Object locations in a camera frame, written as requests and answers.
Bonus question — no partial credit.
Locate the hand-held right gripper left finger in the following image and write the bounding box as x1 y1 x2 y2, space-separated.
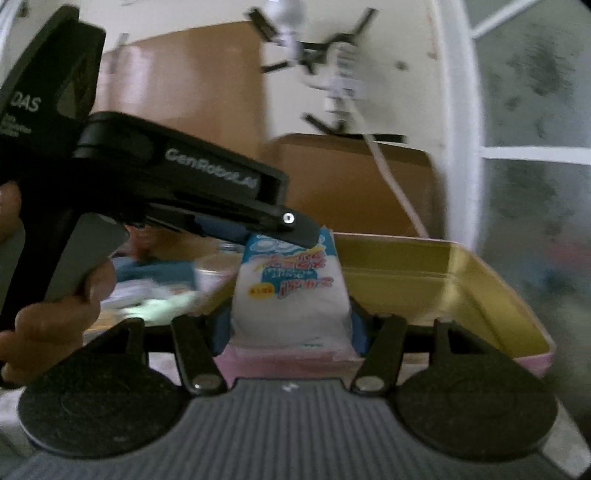
83 305 232 396

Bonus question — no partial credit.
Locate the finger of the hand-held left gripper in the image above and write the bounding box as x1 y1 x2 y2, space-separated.
139 198 322 248

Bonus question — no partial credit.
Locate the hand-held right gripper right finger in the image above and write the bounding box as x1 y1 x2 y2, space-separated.
348 300 504 395

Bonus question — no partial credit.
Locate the white blue printed sponge pack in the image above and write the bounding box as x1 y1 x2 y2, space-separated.
231 226 355 350

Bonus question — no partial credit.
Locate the gold tin box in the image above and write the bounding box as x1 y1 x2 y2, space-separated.
194 232 555 386

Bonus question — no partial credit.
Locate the person's left hand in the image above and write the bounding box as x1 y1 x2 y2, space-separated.
0 181 117 387

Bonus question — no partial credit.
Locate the teal mat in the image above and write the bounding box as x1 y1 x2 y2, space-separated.
113 257 197 284

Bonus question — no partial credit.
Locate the brown cardboard box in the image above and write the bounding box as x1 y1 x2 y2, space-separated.
271 133 438 239
95 25 267 188

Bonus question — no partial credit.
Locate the white power adapter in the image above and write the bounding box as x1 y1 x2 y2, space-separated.
323 41 370 112

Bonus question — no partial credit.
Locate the frosted floral window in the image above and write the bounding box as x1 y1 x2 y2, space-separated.
433 0 591 416

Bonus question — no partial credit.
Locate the white cable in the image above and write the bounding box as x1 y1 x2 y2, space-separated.
339 83 431 239

